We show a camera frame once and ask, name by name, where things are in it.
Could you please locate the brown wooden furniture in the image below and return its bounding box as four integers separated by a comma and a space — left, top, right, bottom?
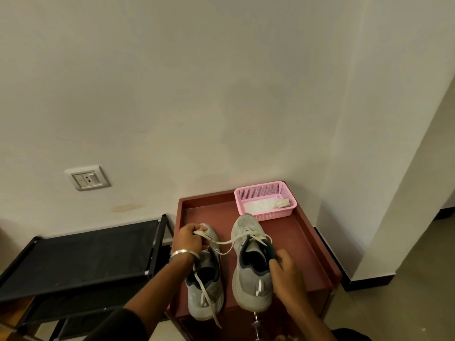
0, 296, 36, 338

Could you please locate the person's left forearm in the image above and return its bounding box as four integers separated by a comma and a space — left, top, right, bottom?
122, 253, 200, 334

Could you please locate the person's right hand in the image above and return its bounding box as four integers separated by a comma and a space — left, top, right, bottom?
268, 248, 309, 311

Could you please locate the person's left hand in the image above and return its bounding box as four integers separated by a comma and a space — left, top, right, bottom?
172, 223, 210, 260

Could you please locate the silver bracelet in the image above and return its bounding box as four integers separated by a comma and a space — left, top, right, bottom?
170, 249, 201, 261

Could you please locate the grey sneaker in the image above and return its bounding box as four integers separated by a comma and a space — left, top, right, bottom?
184, 223, 225, 329
204, 213, 275, 313

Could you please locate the black skirting board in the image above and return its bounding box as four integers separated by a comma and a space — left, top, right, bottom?
314, 227, 396, 292

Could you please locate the reddish-brown side table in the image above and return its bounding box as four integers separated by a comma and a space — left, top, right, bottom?
166, 189, 343, 341

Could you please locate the black shoe rack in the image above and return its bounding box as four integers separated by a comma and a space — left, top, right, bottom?
0, 214, 175, 341

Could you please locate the stack of white wipes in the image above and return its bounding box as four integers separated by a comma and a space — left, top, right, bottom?
243, 199, 282, 215

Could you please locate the white wall socket plate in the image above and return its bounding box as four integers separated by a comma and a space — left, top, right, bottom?
64, 165, 111, 192

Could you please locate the pink plastic basket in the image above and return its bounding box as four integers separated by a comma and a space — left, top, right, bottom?
234, 180, 298, 223

